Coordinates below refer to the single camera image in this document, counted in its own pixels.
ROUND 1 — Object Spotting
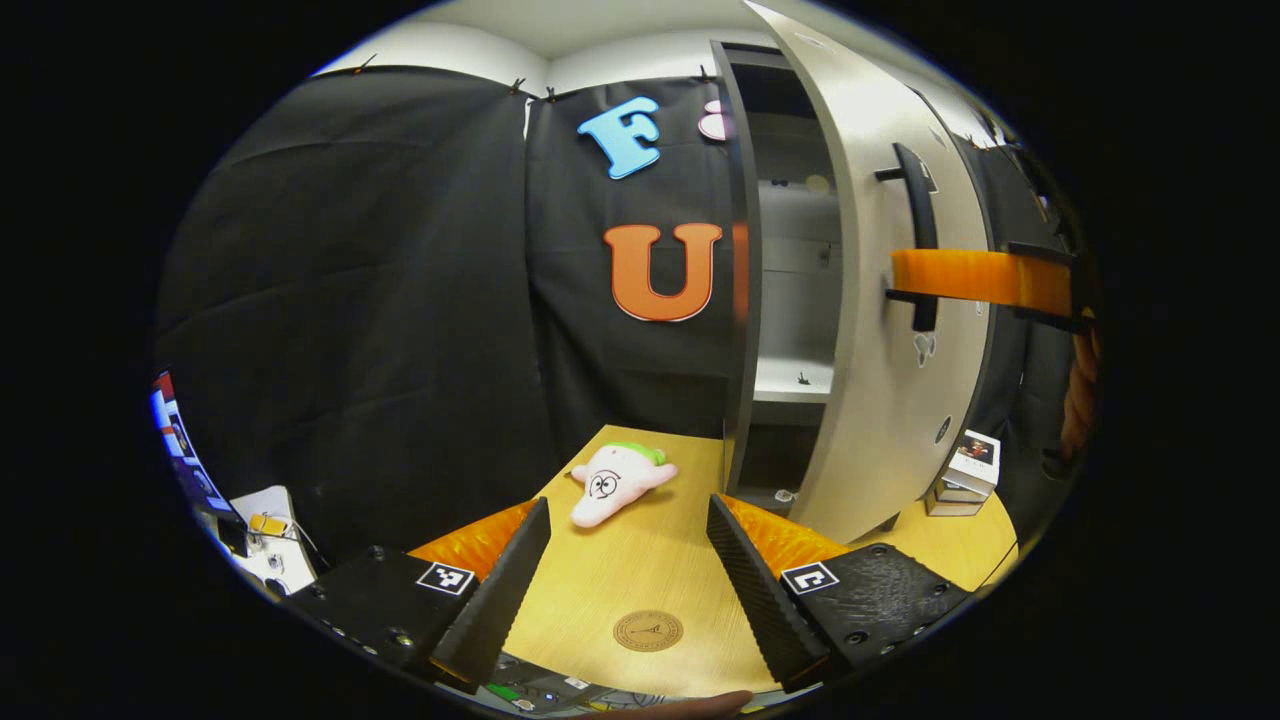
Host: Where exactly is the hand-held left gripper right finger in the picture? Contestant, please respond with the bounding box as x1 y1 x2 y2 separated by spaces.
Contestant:
705 493 973 693

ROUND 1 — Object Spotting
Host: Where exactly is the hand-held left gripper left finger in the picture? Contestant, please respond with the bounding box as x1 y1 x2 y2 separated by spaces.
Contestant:
285 497 553 691

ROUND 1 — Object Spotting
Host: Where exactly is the black cabinet door handle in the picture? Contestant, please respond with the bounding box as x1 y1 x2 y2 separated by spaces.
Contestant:
875 143 941 333

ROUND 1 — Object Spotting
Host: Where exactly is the round brown coaster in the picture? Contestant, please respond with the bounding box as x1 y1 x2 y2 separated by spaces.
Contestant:
612 610 685 653

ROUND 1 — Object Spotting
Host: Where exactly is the silver cabinet door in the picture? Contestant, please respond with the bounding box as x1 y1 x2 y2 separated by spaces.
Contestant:
745 0 1001 546

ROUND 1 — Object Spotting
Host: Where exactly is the black electronics box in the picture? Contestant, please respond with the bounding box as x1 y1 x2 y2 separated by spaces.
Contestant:
480 653 691 716

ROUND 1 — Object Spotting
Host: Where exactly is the white cover book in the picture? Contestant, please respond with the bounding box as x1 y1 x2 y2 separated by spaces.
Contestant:
945 430 1001 498

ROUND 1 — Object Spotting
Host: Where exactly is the pink plush toy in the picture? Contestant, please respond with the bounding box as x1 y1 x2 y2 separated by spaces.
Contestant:
570 442 679 529

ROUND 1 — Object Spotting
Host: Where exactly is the white side desk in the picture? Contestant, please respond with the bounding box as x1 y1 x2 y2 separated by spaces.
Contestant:
230 485 321 599

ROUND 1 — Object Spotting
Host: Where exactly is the black backdrop cloth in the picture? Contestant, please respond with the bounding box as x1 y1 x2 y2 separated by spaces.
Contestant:
155 65 1096 571

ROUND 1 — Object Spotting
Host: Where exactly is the colourful computer screen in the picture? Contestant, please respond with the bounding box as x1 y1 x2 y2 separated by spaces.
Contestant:
150 370 236 521

